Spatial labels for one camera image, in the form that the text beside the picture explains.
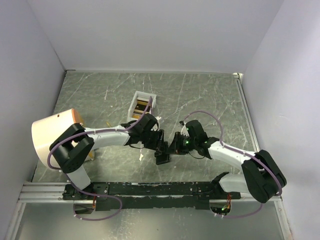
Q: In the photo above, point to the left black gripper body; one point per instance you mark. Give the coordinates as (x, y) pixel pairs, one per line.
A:
(151, 139)

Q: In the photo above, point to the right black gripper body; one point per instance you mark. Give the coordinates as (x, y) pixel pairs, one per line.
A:
(185, 143)

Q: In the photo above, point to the black leather card holder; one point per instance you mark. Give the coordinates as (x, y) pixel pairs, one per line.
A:
(162, 159)

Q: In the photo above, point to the white card tray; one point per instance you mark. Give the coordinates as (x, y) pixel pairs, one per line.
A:
(142, 96)

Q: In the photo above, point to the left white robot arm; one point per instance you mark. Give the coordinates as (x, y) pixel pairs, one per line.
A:
(69, 151)

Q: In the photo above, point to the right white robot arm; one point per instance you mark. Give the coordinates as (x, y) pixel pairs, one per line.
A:
(259, 174)

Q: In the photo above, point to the gold credit card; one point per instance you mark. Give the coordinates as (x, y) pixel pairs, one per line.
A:
(136, 115)

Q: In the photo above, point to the black VIP credit card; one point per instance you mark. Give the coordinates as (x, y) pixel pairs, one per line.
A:
(140, 106)

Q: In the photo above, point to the beige cylindrical lamp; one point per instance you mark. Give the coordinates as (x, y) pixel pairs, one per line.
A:
(45, 131)

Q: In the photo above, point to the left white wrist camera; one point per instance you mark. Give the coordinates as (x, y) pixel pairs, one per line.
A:
(159, 120)

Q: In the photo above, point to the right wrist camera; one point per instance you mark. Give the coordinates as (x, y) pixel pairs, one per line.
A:
(184, 130)

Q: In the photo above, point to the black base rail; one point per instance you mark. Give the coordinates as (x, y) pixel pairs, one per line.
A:
(110, 195)

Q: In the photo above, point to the right side aluminium rail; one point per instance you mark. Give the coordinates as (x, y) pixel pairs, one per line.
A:
(238, 79)

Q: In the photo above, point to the aluminium frame rail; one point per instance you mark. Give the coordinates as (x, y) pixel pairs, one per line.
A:
(52, 192)

